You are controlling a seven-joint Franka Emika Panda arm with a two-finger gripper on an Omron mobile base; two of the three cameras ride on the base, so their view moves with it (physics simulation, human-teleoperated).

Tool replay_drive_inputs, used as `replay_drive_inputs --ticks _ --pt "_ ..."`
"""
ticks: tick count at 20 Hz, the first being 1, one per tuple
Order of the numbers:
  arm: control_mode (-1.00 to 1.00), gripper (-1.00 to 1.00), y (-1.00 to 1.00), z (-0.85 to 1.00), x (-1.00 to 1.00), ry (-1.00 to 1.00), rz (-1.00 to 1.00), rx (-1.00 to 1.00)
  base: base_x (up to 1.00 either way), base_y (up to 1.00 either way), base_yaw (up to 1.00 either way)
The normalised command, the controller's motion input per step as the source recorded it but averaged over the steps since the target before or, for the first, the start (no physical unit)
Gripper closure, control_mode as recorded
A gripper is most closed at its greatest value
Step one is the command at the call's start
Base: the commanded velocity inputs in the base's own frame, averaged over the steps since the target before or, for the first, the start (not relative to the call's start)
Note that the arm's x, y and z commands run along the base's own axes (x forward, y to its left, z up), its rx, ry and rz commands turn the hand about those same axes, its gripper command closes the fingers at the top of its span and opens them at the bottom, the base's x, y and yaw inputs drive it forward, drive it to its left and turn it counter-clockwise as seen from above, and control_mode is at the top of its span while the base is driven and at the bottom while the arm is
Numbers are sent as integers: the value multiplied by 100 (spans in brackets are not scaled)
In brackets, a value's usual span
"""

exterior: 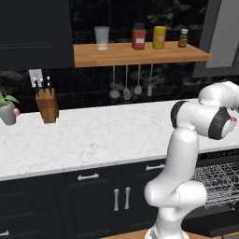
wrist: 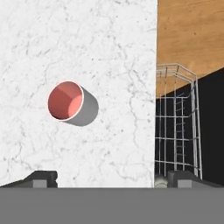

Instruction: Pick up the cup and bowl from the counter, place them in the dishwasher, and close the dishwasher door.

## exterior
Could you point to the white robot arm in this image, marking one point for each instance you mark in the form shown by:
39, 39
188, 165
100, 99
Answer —
182, 161

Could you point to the black cupboard door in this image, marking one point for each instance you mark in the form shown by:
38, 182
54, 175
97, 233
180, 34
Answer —
90, 211
140, 205

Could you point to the black dishwasher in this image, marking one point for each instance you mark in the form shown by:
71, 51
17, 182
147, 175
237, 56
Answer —
217, 155

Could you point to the black dishwasher door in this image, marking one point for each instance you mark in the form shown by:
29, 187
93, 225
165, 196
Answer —
214, 222

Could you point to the hanging metal ladle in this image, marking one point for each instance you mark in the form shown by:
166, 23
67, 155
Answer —
114, 93

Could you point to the hanging metal slotted spoon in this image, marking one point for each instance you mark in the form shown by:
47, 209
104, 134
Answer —
126, 93

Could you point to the hanging metal spatula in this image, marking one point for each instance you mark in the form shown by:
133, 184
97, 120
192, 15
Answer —
149, 89

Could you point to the black narrow drawer front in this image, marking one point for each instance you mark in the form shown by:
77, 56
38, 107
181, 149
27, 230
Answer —
137, 174

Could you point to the black wide drawer front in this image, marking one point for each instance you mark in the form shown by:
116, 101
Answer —
105, 183

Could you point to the wooden knife block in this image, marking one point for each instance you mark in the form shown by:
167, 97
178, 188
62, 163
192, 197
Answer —
47, 107

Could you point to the clear drinking glass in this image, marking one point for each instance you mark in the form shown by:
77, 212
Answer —
101, 39

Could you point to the red jar with black lid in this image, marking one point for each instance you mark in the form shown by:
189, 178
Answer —
138, 39

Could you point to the yellow bottle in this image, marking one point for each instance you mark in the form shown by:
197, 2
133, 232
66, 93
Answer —
159, 37

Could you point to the small brown bottle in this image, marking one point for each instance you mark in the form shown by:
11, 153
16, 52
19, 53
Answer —
183, 39

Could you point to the potted plant in grey pot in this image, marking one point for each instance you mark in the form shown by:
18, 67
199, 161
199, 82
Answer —
7, 113

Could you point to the grey framed window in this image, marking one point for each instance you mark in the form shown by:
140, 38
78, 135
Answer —
222, 34

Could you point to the wooden wall shelf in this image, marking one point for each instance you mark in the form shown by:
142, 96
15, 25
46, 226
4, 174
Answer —
124, 56

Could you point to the white wall socket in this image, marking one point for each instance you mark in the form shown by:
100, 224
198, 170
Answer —
35, 74

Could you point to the black wall cupboard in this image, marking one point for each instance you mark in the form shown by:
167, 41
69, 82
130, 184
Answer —
34, 31

